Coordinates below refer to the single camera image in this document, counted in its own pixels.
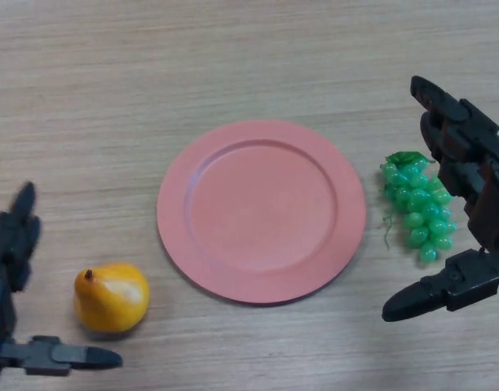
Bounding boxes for green grape bunch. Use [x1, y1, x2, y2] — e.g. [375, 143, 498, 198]
[379, 151, 457, 265]

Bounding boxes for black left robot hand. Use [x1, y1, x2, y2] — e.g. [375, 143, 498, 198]
[0, 181, 123, 386]

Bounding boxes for pink round plate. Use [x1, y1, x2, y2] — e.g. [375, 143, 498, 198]
[156, 120, 367, 306]

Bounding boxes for yellow pear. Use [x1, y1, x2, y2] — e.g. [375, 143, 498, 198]
[73, 262, 151, 333]

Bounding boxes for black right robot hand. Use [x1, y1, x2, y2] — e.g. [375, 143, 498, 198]
[382, 75, 499, 323]

